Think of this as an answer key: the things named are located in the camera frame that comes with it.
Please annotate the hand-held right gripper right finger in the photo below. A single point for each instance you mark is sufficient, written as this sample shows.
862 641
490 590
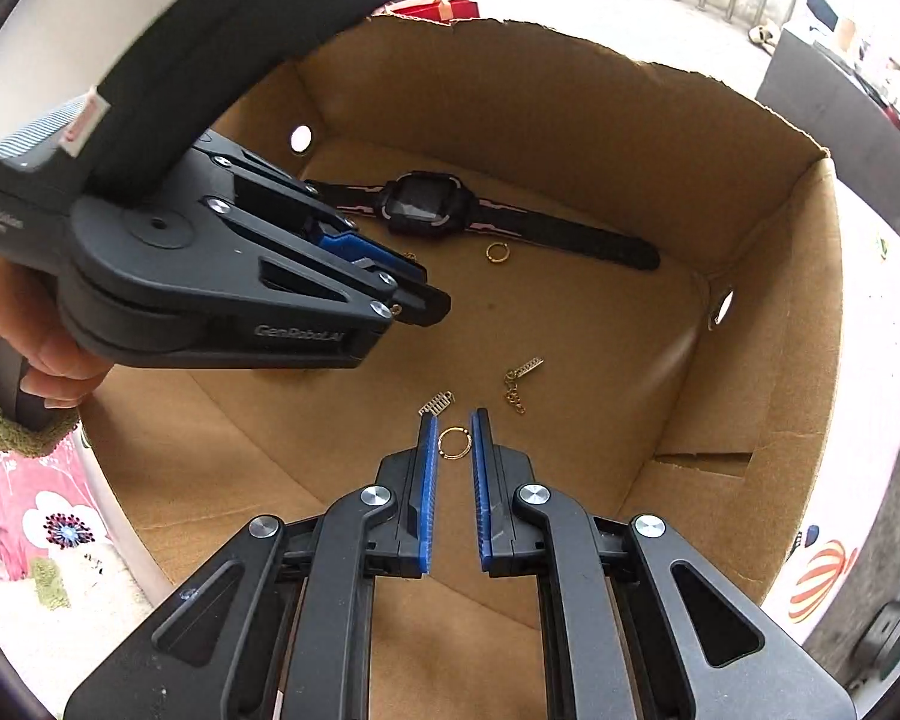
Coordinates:
482 495

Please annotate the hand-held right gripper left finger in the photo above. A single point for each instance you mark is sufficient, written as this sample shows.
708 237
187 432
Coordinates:
429 495

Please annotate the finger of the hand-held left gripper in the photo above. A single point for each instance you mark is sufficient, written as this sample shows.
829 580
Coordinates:
424 306
341 244

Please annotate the black smartwatch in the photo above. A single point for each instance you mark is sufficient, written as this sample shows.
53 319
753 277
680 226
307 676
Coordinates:
412 202

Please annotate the gold comb earring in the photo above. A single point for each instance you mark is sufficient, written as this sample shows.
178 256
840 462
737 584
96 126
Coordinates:
436 402

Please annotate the large brown cardboard box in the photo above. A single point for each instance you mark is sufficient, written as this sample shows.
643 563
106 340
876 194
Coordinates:
607 127

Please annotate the person's left forearm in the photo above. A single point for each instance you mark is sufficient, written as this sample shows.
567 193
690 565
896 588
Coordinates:
0 427

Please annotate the person's left hand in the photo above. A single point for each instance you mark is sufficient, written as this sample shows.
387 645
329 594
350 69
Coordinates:
15 292

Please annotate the red gift bag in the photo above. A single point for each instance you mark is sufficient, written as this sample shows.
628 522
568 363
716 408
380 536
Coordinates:
450 9

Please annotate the pink floral blanket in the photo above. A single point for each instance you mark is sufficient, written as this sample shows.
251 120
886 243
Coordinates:
15 510

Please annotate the green white fluffy robe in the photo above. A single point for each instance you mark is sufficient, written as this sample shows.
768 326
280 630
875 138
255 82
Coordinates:
45 652

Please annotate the black case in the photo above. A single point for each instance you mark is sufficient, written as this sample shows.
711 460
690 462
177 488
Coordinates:
885 641

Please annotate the balloon print tablecloth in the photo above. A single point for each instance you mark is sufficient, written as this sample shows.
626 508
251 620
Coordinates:
870 300

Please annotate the beige shoe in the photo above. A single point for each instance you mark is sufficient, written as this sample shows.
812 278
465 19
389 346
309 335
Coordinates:
763 34

